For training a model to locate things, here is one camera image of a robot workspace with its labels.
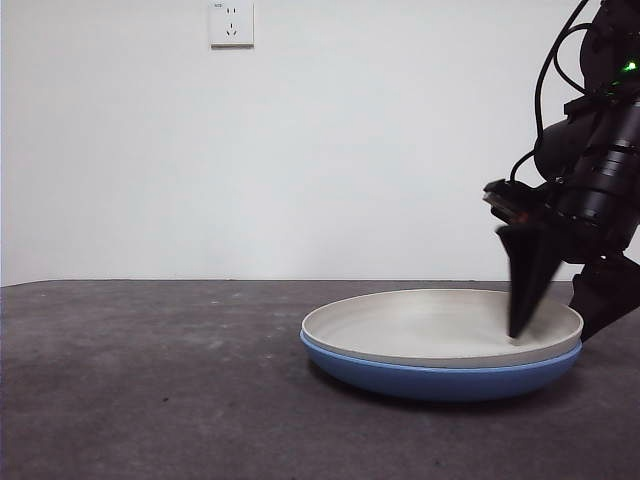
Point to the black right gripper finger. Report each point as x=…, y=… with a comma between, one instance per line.
x=610, y=295
x=530, y=275

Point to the blue round plate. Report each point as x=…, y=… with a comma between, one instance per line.
x=440, y=382

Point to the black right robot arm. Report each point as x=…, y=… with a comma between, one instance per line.
x=615, y=150

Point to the white round plate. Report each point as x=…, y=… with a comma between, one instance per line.
x=425, y=325

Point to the white wall power socket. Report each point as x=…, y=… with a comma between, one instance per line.
x=232, y=25

